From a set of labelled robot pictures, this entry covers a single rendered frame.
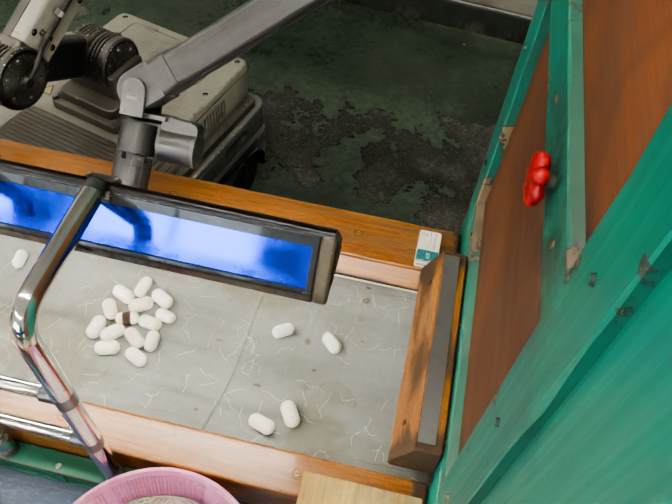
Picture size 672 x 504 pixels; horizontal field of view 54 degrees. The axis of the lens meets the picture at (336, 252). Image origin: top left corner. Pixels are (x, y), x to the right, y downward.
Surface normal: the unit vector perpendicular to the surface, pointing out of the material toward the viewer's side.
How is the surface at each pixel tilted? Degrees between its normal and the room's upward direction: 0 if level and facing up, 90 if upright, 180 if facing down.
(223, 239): 58
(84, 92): 0
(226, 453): 0
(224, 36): 48
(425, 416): 0
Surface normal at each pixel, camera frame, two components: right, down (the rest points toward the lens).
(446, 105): 0.06, -0.60
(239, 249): -0.15, 0.34
